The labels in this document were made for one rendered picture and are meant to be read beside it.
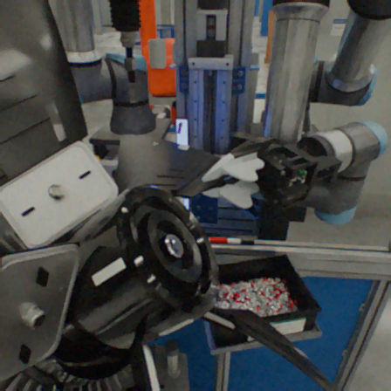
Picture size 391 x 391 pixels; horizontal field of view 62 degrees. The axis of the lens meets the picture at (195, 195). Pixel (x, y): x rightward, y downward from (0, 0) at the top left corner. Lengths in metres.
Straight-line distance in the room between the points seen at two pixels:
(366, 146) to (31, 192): 0.50
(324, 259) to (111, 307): 0.72
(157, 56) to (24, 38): 3.72
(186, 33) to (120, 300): 1.00
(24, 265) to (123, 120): 0.86
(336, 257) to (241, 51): 0.70
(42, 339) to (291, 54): 0.54
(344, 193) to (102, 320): 0.50
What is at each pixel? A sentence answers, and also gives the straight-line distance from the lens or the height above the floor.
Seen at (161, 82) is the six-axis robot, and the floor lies 0.56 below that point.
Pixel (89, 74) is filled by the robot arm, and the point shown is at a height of 1.23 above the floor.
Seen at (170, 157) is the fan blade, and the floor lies 1.18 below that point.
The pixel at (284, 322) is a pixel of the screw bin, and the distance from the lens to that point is 0.71.
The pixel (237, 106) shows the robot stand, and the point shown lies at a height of 1.08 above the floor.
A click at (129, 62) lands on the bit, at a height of 1.35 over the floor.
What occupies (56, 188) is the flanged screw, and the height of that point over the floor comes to 1.26.
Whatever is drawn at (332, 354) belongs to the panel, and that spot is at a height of 0.43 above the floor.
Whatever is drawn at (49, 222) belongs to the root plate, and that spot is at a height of 1.23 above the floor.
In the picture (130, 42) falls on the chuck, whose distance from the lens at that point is 0.31.
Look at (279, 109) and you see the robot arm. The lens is 0.62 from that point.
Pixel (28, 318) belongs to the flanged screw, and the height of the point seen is 1.23.
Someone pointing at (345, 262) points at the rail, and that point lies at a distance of 0.91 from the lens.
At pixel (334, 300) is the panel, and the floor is 0.68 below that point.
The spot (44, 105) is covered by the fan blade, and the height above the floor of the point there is 1.32.
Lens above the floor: 1.40
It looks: 31 degrees down
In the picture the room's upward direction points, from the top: straight up
